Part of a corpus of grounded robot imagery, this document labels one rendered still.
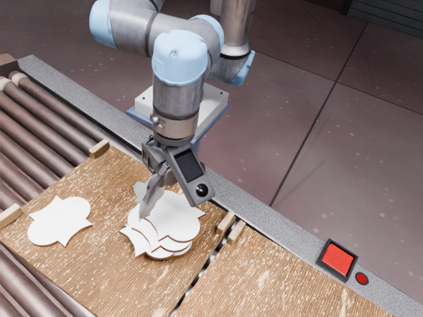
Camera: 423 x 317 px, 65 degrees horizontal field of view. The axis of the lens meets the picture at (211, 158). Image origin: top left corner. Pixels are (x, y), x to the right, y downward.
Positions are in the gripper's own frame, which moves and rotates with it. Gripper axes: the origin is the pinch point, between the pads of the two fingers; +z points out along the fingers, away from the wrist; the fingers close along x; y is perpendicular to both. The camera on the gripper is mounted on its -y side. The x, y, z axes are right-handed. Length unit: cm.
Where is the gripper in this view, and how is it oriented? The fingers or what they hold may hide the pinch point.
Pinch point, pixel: (174, 205)
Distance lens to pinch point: 70.4
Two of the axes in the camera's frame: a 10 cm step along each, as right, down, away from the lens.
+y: -6.1, -6.2, 4.9
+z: -1.4, 6.9, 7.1
